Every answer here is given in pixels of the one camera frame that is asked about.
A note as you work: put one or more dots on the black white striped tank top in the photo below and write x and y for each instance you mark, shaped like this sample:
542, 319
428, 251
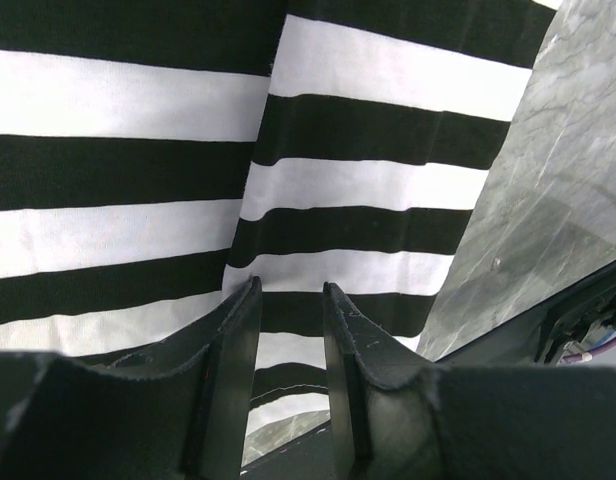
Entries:
156, 154

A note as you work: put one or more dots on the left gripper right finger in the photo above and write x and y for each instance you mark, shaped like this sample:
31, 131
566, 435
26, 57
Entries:
395, 415

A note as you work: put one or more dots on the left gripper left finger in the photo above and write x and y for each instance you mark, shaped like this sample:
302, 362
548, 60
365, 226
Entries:
175, 409

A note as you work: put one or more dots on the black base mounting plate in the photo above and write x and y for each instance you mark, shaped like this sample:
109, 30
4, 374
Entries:
536, 337

